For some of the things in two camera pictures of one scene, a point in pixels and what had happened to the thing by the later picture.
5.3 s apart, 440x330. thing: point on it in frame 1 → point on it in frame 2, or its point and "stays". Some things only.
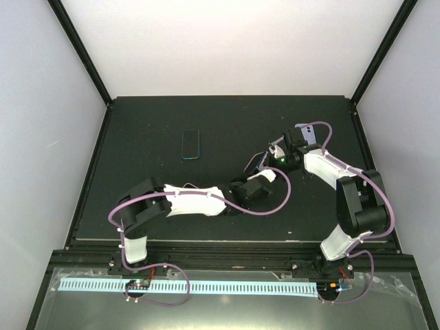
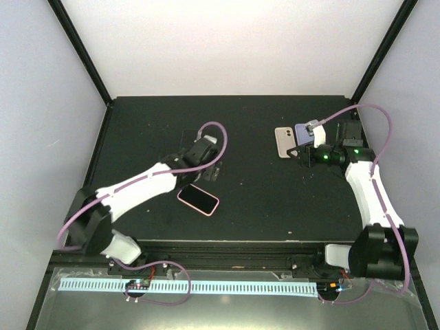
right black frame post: (397, 25) stays
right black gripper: (270, 160) → (306, 153)
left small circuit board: (140, 284) stays
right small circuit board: (328, 288) stays
